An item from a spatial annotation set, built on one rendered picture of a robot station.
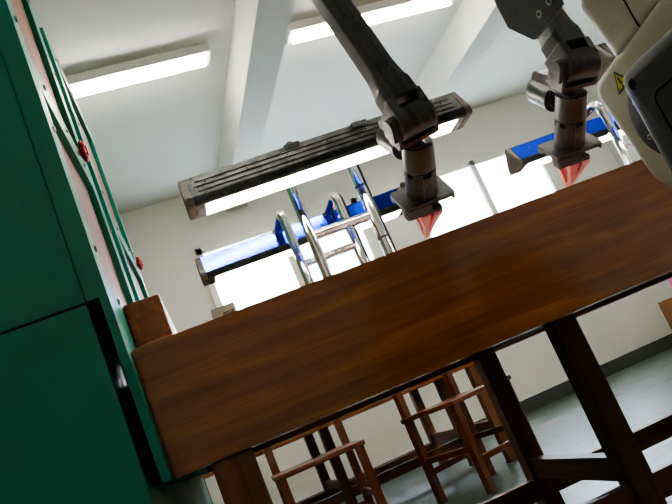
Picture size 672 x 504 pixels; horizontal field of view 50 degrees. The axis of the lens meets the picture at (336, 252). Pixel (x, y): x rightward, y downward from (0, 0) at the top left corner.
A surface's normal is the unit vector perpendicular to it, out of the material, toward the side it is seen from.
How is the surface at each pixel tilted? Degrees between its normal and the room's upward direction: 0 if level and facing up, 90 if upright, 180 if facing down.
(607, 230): 90
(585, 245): 90
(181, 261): 90
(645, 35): 90
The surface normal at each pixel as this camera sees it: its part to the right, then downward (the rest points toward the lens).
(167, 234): 0.20, -0.31
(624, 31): -0.90, 0.31
